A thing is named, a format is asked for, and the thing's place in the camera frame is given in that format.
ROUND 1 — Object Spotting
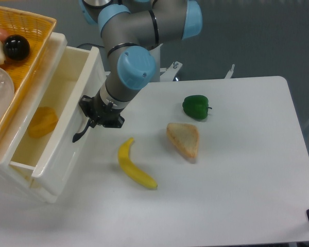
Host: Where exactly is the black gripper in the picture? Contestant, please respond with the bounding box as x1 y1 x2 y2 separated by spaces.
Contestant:
78 95 125 129

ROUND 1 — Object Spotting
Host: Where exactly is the white top drawer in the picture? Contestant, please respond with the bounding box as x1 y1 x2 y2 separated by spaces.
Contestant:
10 47 106 203

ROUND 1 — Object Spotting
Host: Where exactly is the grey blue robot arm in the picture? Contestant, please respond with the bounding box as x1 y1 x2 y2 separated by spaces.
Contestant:
79 1 203 128

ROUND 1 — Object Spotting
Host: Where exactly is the white drawer cabinet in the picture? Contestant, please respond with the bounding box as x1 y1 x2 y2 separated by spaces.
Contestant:
0 32 67 202

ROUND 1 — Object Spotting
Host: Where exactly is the yellow bell pepper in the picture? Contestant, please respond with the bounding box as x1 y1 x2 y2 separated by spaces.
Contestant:
28 107 59 138

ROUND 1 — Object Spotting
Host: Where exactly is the yellow banana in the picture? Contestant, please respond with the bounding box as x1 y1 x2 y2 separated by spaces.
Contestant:
117 138 158 190

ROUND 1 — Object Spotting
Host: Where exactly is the toast bread slice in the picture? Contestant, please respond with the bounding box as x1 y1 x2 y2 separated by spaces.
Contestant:
166 122 200 158

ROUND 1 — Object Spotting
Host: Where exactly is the green bell pepper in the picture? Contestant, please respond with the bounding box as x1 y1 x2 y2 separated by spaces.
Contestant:
182 95 212 120

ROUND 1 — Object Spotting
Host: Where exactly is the orange woven basket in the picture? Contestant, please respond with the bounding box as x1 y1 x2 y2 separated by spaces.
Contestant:
0 6 57 141

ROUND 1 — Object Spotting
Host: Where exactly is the black ball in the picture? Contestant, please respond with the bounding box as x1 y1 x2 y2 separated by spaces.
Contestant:
3 34 30 61

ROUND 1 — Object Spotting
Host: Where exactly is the black top drawer handle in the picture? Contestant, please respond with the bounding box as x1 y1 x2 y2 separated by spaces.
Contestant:
72 119 91 143

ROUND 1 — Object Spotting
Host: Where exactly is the white metal bracket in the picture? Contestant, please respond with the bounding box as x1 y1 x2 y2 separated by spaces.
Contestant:
160 61 183 82
225 64 235 79

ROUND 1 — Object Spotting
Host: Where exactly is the white metal bracket right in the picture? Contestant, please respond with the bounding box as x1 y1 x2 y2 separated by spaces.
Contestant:
225 64 235 79

